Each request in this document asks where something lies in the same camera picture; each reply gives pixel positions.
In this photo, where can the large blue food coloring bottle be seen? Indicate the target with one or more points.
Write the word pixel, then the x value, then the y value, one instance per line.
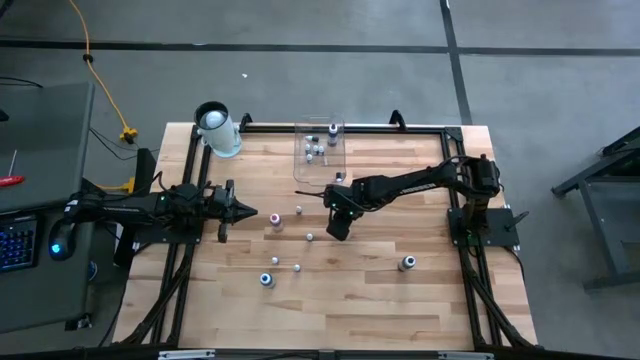
pixel 266 279

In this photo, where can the black mouse with blue light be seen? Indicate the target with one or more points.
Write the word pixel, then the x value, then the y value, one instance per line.
pixel 61 245

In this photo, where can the black metal cart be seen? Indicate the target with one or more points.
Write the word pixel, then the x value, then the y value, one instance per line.
pixel 615 225

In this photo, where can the black aluminium table frame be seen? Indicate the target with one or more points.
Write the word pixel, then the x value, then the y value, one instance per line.
pixel 350 129

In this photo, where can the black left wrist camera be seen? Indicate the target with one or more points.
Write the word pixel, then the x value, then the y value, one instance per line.
pixel 217 201

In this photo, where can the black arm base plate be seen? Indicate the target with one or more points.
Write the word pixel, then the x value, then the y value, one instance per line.
pixel 170 236
pixel 495 230

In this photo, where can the clear plastic bin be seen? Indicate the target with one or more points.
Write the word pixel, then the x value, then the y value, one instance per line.
pixel 330 167

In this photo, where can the small olive dropper bottle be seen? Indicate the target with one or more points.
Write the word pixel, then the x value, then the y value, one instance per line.
pixel 340 176

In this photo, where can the black backlit keyboard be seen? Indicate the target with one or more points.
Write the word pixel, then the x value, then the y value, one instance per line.
pixel 17 245

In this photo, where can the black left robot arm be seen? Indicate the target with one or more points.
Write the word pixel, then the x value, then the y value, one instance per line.
pixel 125 210

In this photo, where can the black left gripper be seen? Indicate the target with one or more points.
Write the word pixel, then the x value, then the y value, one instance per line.
pixel 230 210

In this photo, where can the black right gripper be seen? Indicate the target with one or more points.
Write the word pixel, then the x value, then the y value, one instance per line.
pixel 340 227

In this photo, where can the large red food coloring bottle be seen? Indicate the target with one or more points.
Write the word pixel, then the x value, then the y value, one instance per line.
pixel 275 220

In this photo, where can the silver aluminium bracket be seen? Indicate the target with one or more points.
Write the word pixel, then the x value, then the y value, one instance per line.
pixel 465 356
pixel 186 354

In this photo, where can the grey desk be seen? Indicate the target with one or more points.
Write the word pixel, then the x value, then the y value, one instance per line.
pixel 45 150

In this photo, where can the large purple food coloring bottle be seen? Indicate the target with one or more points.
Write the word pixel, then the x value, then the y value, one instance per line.
pixel 332 135

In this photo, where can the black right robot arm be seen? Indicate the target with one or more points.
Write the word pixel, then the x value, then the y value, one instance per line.
pixel 400 185

